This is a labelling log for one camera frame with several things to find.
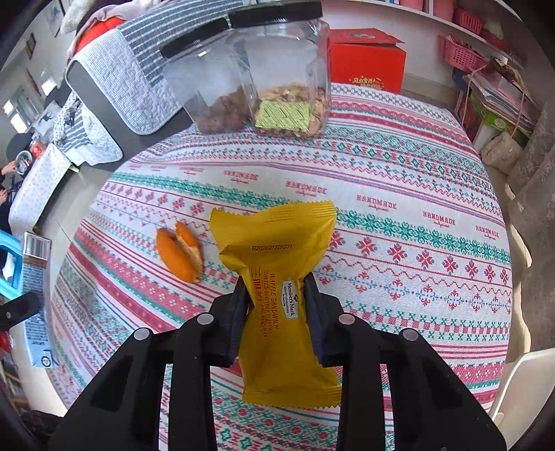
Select small curled orange peel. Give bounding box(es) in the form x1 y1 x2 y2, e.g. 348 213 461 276
176 221 202 257

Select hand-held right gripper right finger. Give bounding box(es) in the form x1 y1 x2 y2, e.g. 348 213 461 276
304 273 508 451

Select long pink basket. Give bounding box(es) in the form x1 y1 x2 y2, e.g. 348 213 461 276
438 35 488 70

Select stack of papers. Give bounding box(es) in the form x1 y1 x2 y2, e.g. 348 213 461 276
466 58 538 135

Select red cardboard box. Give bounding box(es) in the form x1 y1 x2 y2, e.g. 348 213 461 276
327 28 407 95

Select pink mesh basket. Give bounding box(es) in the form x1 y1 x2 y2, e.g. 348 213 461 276
453 8 484 35

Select blue drink carton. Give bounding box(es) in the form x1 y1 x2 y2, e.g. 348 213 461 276
22 232 59 369

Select striped quilted sofa cover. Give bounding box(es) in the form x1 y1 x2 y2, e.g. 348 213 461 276
67 0 244 135

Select patterned red green tablecloth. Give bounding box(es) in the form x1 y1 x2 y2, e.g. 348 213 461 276
45 82 514 451

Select plastic jar of brown nuts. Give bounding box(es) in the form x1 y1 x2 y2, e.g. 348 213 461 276
160 17 256 135

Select yellow snack packet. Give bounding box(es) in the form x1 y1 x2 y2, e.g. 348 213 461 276
209 200 343 409

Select table with white dotted cloth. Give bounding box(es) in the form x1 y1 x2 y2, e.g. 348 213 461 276
9 143 72 235

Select white chair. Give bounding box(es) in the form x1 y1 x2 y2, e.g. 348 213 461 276
488 347 555 417

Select red cloth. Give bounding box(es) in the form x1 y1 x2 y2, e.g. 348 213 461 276
74 15 126 48

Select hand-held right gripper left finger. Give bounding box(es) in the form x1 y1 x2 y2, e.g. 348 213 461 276
48 275 254 451

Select plastic jar with gold label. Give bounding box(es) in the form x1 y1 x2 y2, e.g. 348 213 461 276
228 0 332 139

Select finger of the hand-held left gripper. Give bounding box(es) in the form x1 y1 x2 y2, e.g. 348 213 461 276
0 291 42 330

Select lace curtain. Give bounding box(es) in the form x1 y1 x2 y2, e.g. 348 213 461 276
507 100 555 356

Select striped quilted seat cover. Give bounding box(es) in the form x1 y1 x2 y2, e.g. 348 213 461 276
54 93 124 168

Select blue plastic stool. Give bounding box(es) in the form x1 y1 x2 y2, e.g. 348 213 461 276
0 230 24 300

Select white bag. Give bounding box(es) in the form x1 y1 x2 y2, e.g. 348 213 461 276
481 132 523 172

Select large orange peel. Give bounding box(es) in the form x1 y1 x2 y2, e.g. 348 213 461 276
156 228 204 284

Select white shelf unit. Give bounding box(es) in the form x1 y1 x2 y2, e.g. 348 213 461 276
382 0 525 66

